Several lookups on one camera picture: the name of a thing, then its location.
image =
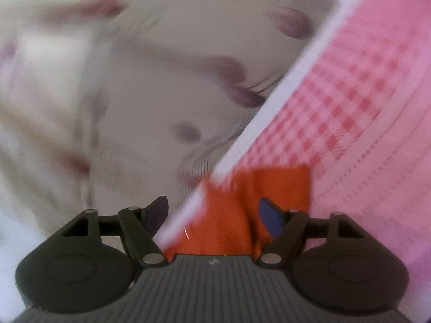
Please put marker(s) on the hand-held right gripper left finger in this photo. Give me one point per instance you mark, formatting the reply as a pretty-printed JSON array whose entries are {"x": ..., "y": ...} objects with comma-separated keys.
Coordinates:
[{"x": 157, "y": 211}]

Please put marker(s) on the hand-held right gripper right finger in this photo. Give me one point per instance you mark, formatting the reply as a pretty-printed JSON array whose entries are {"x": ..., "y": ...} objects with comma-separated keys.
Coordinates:
[{"x": 272, "y": 217}]

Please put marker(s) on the orange garment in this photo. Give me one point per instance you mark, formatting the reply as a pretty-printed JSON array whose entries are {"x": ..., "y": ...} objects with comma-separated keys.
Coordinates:
[{"x": 229, "y": 215}]

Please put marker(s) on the floral beige curtain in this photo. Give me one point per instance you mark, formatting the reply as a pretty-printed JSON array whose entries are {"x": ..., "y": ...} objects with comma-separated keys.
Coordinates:
[{"x": 151, "y": 74}]

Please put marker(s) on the pink checked bed sheet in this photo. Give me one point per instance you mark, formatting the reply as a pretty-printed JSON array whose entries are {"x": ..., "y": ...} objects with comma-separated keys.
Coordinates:
[{"x": 363, "y": 107}]

